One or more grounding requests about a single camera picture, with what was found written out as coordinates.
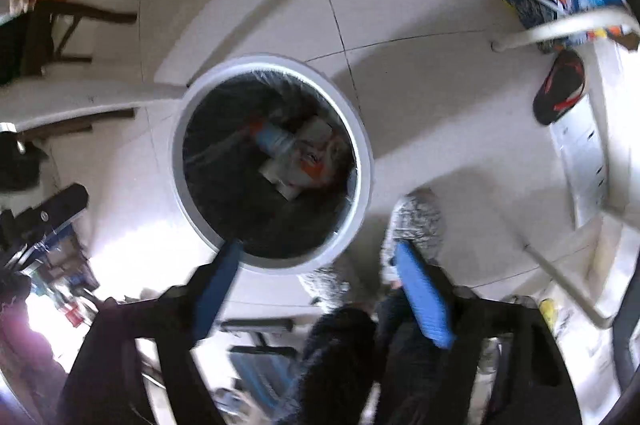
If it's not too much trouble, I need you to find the black red slipper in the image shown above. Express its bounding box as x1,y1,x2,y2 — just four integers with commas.
533,50,586,126

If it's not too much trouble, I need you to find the red white snack bag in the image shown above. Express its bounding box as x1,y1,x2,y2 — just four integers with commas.
250,116,348,200

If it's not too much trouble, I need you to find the white round trash bin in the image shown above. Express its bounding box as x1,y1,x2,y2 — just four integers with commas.
170,53,373,275

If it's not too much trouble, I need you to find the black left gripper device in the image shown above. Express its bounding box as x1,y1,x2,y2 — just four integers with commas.
1,183,89,271

